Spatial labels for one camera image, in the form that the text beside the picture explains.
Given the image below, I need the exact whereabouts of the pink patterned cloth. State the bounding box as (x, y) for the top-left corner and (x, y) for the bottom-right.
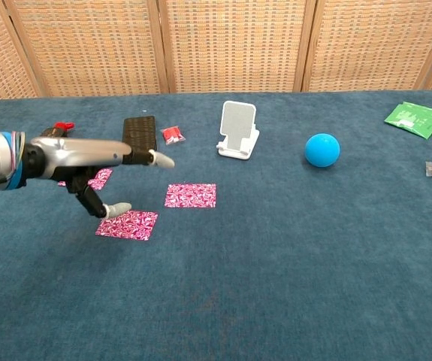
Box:
(57, 168), (113, 191)
(95, 209), (159, 242)
(164, 183), (217, 209)

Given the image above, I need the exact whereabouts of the white phone stand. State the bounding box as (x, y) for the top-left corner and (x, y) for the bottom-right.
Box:
(216, 100), (261, 161)

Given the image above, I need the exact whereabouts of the green foil packet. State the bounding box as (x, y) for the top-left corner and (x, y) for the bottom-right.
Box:
(383, 101), (432, 140)

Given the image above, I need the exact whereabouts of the blue table cloth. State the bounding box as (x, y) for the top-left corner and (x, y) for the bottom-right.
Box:
(0, 89), (432, 361)

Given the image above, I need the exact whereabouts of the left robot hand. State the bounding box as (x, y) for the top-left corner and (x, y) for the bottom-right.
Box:
(23, 135), (176, 220)

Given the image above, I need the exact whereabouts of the blue ball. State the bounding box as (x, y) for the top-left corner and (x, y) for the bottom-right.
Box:
(304, 132), (341, 168)

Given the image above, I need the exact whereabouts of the black smartphone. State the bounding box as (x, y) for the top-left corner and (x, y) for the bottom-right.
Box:
(120, 115), (159, 156)

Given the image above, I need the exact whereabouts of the red candy packet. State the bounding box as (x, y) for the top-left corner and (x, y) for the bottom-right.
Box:
(159, 126), (186, 147)

